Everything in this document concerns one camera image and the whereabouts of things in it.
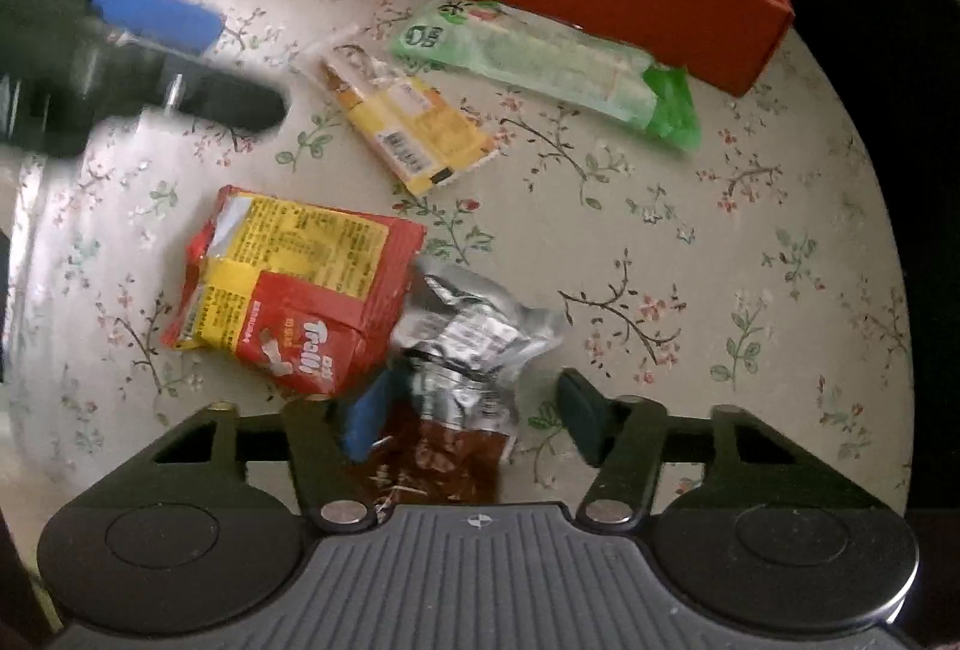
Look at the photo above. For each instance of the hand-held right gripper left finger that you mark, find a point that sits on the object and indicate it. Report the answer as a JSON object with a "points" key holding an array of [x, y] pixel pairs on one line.
{"points": [[367, 425]]}

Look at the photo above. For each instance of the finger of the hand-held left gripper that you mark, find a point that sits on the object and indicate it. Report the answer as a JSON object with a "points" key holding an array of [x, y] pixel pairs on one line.
{"points": [[157, 17], [232, 99]]}

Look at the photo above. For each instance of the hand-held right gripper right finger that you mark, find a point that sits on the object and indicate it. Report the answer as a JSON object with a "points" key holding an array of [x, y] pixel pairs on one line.
{"points": [[585, 418]]}

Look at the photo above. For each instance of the silver brown snack packet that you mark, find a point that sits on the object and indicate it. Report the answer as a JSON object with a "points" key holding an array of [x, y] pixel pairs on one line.
{"points": [[465, 335]]}

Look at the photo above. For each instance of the red yellow candy packet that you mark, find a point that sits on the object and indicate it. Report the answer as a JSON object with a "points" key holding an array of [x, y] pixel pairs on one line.
{"points": [[300, 268]]}

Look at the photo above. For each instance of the yellow snack packet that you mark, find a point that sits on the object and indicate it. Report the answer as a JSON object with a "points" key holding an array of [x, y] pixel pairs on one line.
{"points": [[420, 125]]}

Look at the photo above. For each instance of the green snack packet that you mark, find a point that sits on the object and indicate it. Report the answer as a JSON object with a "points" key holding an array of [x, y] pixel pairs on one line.
{"points": [[540, 65]]}

